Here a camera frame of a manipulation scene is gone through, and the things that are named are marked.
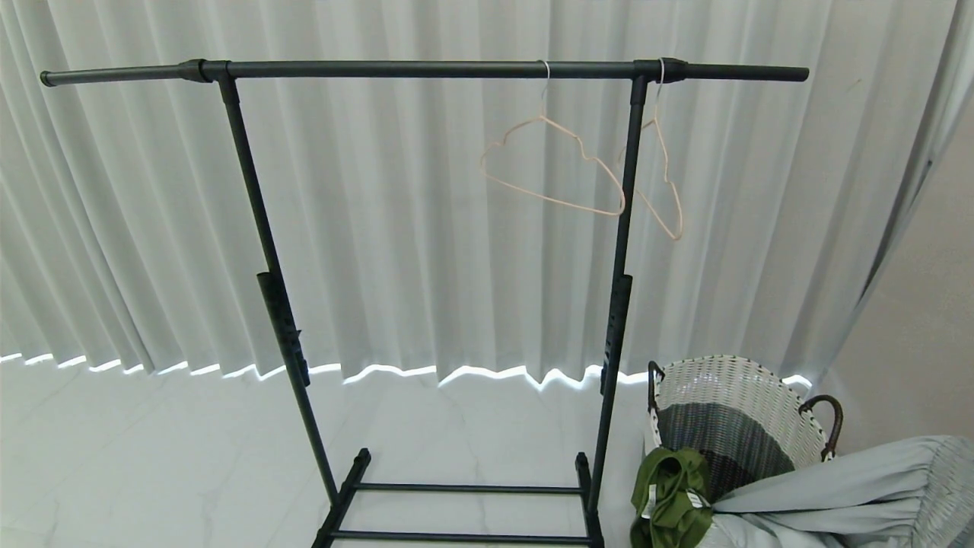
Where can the black clothes rack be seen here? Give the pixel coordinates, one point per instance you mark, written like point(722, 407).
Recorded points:
point(456, 70)

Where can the green garment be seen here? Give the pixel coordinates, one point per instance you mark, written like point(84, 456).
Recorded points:
point(670, 495)

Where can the white laundry basket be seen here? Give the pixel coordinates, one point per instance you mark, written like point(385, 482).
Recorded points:
point(723, 388)

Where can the pale grey shorts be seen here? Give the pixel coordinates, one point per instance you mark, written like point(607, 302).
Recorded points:
point(837, 487)

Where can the pink clothes hanger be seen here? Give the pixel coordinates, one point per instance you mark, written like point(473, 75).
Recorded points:
point(655, 122)
point(542, 116)

